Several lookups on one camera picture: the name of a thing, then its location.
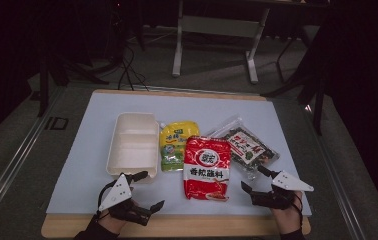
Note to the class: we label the person's left hand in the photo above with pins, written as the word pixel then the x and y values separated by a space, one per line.
pixel 112 224

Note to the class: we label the person's right hand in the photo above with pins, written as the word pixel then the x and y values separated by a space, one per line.
pixel 288 218

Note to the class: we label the red seasoning packet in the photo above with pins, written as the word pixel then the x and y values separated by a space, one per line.
pixel 207 166

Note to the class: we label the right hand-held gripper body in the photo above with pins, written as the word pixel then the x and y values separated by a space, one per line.
pixel 277 196

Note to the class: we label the clear seaweed packet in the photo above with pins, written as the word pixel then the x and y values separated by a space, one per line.
pixel 247 146

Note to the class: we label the light blue table mat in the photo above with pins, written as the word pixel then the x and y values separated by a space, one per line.
pixel 87 166

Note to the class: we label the yellow green sauce pouch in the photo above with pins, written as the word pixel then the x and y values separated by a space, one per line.
pixel 177 140

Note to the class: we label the white desk frame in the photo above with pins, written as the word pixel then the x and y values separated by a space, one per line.
pixel 217 26

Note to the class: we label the white compartment lunch box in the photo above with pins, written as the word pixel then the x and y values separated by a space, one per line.
pixel 133 150

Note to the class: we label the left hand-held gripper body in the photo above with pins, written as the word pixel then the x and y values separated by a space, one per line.
pixel 118 195

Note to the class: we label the metal floor rail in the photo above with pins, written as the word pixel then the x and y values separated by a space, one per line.
pixel 337 173
pixel 13 160

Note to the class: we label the black stand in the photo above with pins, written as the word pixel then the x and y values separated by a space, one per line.
pixel 43 90
pixel 317 100

